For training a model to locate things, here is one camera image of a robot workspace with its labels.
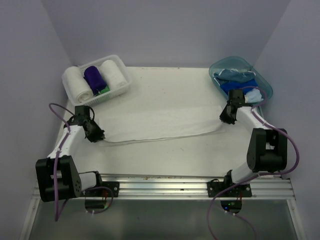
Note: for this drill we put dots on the white plastic basket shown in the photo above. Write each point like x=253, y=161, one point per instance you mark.
x=98, y=99

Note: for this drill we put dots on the aluminium rail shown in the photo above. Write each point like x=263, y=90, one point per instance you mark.
x=139, y=187

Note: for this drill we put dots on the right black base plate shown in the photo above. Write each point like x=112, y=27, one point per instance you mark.
x=221, y=189

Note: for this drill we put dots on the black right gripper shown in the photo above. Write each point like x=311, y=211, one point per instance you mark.
x=223, y=118

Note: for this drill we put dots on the denim blue cloth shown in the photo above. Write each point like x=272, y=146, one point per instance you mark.
x=227, y=75

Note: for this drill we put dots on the purple towel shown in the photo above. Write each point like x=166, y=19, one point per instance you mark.
x=94, y=79

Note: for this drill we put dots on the green rolled towel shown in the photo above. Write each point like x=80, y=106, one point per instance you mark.
x=105, y=90

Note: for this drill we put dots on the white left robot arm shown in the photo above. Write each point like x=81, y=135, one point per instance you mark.
x=57, y=175

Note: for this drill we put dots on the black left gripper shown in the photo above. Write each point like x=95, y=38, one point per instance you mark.
x=99, y=134

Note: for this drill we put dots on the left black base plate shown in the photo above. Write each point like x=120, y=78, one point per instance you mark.
x=107, y=189

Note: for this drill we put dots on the teal plastic bin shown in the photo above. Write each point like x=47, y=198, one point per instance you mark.
x=235, y=62

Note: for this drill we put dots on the large white rolled towel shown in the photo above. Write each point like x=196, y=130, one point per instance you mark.
x=78, y=90

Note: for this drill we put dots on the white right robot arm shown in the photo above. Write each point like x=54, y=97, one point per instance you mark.
x=267, y=149

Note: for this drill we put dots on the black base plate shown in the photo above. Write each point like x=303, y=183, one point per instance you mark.
x=221, y=189
x=107, y=189

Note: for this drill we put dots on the light blue towel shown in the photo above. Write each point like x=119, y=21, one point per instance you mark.
x=253, y=96

